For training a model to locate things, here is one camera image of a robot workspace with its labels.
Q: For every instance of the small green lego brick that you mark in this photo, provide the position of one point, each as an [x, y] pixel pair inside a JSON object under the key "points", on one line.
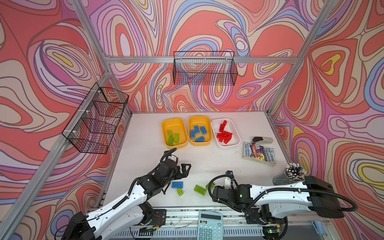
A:
{"points": [[180, 192]]}

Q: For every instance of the white plastic container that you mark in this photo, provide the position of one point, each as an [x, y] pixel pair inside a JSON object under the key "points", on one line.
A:
{"points": [[230, 127]]}

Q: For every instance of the blue lego brick studs up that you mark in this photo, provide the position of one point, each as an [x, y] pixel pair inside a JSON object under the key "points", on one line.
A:
{"points": [[203, 130]]}

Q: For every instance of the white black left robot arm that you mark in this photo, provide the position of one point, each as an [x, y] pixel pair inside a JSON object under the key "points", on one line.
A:
{"points": [[130, 209]]}

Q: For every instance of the black wire basket left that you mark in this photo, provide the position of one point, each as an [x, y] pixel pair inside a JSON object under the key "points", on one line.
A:
{"points": [[93, 127]]}

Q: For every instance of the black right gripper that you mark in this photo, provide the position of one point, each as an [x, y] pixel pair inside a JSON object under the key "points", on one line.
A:
{"points": [[221, 187]]}

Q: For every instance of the teal calculator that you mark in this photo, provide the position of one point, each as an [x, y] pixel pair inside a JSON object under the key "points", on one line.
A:
{"points": [[210, 226]]}

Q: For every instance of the black wire basket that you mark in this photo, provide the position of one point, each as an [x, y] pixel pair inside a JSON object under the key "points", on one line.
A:
{"points": [[208, 68], [93, 127]]}

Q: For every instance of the yellow left plastic container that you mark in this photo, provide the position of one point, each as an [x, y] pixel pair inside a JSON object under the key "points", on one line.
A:
{"points": [[177, 126]]}

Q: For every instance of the cup of pencils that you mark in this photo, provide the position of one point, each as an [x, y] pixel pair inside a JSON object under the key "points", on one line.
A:
{"points": [[292, 173]]}

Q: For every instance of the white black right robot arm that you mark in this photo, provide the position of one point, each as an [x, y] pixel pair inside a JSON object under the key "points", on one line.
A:
{"points": [[278, 202]]}

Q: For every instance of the black wire basket back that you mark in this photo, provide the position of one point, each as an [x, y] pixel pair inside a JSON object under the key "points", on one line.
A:
{"points": [[208, 68]]}

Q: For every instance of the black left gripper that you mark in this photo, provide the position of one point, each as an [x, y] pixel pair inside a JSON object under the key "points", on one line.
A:
{"points": [[184, 172]]}

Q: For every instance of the yellow plastic container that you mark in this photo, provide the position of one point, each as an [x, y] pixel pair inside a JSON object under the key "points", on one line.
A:
{"points": [[200, 133], [177, 126]]}

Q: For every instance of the yellow middle plastic container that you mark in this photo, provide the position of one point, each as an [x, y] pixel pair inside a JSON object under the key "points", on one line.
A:
{"points": [[200, 133]]}

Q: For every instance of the black and beige stapler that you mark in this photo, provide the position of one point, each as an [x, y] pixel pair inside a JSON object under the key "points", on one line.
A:
{"points": [[261, 141]]}

